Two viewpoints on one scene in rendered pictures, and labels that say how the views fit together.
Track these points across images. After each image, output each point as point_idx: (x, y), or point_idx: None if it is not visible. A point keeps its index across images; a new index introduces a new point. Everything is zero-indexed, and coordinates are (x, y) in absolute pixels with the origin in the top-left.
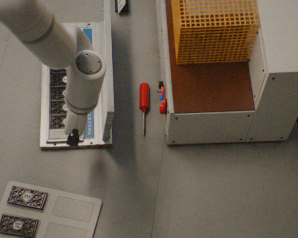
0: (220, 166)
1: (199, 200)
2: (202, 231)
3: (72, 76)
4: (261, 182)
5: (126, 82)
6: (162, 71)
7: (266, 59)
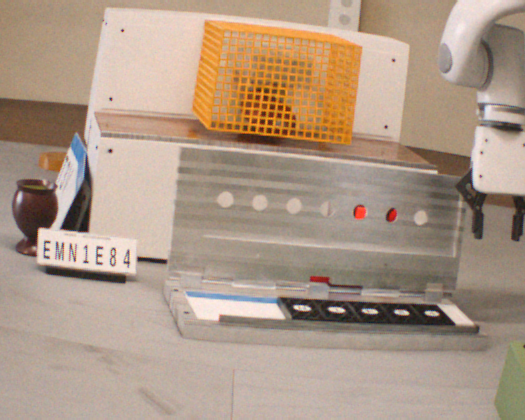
0: None
1: (490, 275)
2: None
3: (521, 41)
4: None
5: None
6: None
7: (388, 42)
